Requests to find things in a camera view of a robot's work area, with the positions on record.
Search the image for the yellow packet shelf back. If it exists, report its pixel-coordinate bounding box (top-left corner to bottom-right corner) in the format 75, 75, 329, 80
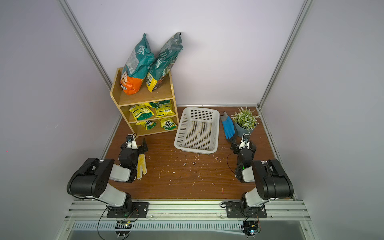
149, 100, 171, 109

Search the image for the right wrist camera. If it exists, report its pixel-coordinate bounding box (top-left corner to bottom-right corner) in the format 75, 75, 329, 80
239, 134, 250, 149

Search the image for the yellow packet bottom shelf left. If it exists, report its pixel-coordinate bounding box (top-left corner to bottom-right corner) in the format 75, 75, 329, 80
135, 121, 157, 131

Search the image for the yellow knit work glove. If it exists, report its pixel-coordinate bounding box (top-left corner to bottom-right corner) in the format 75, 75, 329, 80
137, 154, 147, 180

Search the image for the green orange fertilizer bag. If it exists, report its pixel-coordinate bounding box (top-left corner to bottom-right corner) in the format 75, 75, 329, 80
120, 33, 155, 95

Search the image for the left controller board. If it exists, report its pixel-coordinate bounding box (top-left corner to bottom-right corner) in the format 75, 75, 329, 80
115, 221, 133, 240

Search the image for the potted green plant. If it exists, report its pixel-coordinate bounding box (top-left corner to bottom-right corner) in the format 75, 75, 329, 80
232, 107, 261, 138

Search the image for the wooden three-tier shelf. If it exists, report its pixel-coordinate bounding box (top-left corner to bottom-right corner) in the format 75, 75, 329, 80
110, 68, 179, 137

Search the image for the green yellow fertilizer bag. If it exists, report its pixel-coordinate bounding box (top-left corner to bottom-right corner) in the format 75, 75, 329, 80
146, 32, 184, 92

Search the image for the white plastic basket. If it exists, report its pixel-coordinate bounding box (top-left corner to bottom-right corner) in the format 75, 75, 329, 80
174, 107, 220, 155

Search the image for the yellow packet shelf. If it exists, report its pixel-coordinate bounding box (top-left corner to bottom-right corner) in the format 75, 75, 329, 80
160, 118, 178, 131
156, 106, 175, 118
129, 105, 154, 121
149, 100, 171, 109
135, 121, 157, 131

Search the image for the aluminium mounting rail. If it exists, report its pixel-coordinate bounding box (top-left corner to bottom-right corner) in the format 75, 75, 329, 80
64, 199, 312, 222

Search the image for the yellow packet bottom shelf right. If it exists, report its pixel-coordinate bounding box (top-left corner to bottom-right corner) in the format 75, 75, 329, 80
160, 118, 178, 131

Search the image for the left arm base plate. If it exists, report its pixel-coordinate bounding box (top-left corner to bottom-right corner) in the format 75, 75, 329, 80
107, 202, 149, 219

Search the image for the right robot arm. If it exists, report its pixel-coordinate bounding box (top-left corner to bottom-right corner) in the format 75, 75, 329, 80
231, 141, 294, 212

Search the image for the right controller board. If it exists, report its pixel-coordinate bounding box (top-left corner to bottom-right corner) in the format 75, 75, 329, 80
242, 221, 261, 237

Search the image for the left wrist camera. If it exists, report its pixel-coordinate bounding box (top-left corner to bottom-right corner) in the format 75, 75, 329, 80
126, 133, 138, 150

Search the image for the controller board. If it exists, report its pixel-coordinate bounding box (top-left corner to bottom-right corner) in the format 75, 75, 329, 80
115, 221, 133, 240
242, 221, 261, 237

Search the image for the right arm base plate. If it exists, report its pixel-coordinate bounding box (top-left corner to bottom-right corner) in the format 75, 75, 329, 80
220, 201, 268, 219

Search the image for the blue rubber glove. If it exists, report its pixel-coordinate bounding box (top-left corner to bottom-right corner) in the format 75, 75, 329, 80
220, 111, 237, 143

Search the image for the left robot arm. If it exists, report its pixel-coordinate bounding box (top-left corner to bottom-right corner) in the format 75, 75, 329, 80
67, 134, 148, 215

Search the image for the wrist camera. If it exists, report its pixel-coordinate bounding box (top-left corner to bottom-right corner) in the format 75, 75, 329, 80
126, 133, 138, 150
239, 134, 250, 149

